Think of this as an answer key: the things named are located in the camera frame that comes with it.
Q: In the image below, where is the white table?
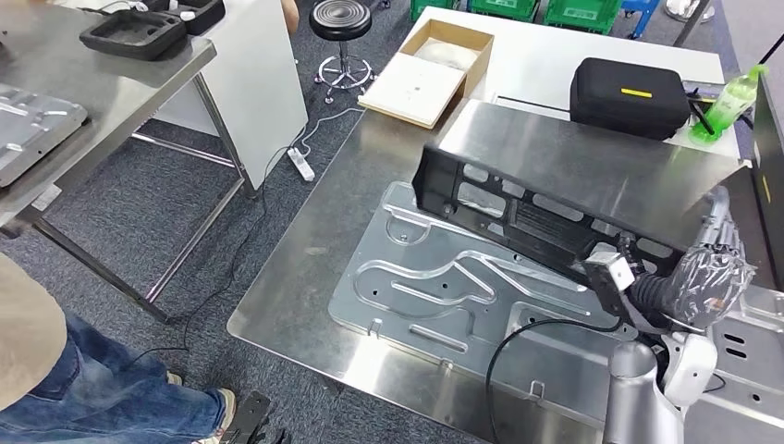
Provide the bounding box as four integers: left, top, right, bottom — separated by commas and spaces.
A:
397, 5, 743, 162

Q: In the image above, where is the black camera bracket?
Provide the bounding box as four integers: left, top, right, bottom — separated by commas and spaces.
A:
219, 390, 290, 444
586, 276, 654, 335

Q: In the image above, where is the open cardboard box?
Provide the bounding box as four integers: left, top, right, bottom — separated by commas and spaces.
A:
357, 18, 496, 131

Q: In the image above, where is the green plastic bottle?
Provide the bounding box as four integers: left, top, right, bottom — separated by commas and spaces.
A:
687, 63, 770, 147

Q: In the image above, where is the black plastic panel part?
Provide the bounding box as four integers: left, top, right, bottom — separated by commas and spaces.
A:
410, 142, 703, 287

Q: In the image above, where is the stamped steel plate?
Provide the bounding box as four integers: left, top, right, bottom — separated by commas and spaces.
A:
0, 82, 90, 189
327, 180, 651, 400

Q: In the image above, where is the white bag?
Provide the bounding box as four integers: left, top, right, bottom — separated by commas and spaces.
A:
412, 39, 480, 73

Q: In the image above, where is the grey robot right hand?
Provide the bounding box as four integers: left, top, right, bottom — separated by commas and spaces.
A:
663, 185, 759, 330

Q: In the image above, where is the black floor cable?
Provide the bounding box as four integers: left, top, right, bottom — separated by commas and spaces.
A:
121, 145, 290, 370

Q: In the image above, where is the person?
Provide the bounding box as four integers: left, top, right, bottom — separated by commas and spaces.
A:
0, 252, 239, 444

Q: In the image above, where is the slotted steel part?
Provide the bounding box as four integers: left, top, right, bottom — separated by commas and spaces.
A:
698, 282, 784, 433

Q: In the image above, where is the black left camera bracket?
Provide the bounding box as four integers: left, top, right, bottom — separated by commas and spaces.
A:
219, 390, 290, 444

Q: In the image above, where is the steel workbench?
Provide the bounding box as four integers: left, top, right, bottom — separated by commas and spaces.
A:
225, 99, 784, 444

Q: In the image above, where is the white power cable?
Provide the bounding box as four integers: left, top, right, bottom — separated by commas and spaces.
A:
295, 106, 367, 158

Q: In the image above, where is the black foam tray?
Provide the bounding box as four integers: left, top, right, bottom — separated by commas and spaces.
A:
141, 0, 227, 37
78, 8, 189, 63

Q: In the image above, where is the white power strip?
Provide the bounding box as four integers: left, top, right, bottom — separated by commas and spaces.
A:
286, 146, 317, 183

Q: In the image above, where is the blue metal frame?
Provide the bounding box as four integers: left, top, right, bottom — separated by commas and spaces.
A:
619, 0, 664, 39

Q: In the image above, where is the black right camera bracket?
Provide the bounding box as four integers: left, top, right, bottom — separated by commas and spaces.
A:
586, 276, 654, 335

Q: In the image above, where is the black case yellow label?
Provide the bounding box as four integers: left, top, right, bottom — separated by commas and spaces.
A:
569, 55, 692, 142

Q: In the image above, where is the white panel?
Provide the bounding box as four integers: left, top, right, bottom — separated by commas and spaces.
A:
152, 0, 310, 192

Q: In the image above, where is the green plastic crate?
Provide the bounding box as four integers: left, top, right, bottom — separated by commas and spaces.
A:
408, 0, 459, 23
465, 0, 542, 24
543, 0, 626, 36

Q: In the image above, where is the steel table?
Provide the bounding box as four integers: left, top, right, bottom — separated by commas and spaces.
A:
0, 0, 260, 325

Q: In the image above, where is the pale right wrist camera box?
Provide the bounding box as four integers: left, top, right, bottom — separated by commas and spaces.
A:
582, 253, 637, 294

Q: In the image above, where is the black round stool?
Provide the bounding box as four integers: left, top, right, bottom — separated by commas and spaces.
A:
308, 0, 377, 106

